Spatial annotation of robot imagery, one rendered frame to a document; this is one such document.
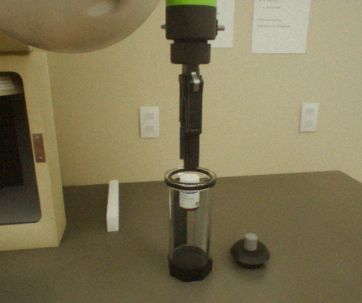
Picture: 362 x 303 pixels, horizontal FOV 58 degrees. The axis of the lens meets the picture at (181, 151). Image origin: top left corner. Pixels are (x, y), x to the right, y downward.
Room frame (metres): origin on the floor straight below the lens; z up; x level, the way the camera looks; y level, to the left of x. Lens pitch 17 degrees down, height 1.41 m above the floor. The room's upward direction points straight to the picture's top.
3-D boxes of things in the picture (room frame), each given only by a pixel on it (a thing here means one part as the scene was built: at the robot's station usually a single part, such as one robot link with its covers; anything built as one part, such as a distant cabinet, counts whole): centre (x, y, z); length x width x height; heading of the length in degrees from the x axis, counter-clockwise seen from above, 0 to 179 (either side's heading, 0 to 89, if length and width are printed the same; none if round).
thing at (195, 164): (0.60, -0.02, 1.23); 0.03 x 0.01 x 0.07; 98
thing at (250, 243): (0.66, -0.16, 0.97); 0.09 x 0.09 x 0.07
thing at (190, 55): (0.63, -0.02, 1.38); 0.08 x 0.07 x 0.09; 8
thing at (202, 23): (0.63, -0.02, 1.45); 0.12 x 0.09 x 0.06; 98
